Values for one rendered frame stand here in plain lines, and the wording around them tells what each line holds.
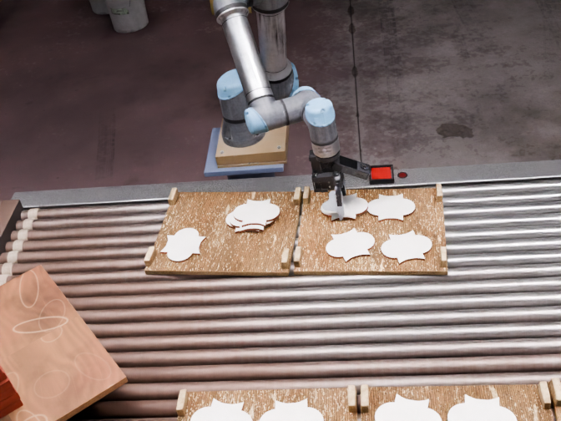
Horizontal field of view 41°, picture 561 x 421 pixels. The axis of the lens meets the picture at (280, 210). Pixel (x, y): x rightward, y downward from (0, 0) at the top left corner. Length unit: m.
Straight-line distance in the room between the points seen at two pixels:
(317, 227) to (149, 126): 2.50
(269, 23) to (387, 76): 2.42
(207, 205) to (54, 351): 0.70
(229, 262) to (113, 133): 2.55
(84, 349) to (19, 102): 3.45
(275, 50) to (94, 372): 1.14
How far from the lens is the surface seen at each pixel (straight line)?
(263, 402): 1.79
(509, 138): 4.15
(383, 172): 2.38
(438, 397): 1.78
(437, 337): 1.92
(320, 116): 2.01
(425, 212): 2.21
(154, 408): 1.87
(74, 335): 1.91
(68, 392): 1.81
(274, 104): 2.09
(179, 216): 2.31
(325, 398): 1.78
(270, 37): 2.37
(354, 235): 2.13
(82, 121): 4.77
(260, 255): 2.12
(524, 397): 1.80
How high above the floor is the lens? 2.38
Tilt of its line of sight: 40 degrees down
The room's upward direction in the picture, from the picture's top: 9 degrees counter-clockwise
